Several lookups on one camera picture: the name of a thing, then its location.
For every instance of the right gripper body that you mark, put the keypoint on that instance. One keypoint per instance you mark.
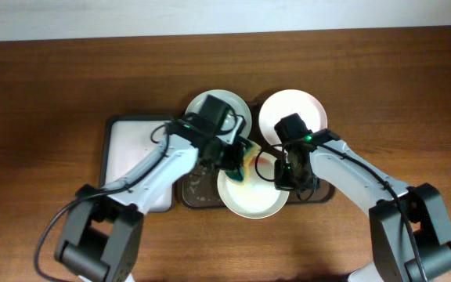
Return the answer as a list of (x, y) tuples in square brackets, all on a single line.
[(288, 177)]

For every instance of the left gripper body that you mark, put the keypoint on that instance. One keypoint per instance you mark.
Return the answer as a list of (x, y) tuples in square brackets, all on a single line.
[(224, 156)]

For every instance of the green yellow sponge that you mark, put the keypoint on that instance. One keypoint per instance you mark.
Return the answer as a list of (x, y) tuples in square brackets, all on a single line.
[(246, 153)]

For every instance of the white front plate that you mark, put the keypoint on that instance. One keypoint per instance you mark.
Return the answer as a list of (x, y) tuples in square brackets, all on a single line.
[(255, 198)]

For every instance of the pale green plate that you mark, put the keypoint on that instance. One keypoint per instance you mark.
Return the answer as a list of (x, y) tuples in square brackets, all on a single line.
[(236, 102)]

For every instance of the pinkish white plate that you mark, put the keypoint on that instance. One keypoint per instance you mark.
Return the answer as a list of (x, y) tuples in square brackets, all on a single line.
[(290, 114)]

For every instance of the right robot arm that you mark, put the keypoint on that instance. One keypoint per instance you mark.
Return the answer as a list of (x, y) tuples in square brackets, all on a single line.
[(410, 227)]

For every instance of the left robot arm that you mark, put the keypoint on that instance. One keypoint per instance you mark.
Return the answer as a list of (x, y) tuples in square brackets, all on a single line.
[(101, 236)]

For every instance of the large brown tray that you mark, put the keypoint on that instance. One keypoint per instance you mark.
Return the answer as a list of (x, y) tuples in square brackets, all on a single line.
[(198, 190)]

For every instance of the small dark tray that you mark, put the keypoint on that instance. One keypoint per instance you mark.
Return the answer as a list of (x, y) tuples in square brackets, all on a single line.
[(108, 133)]

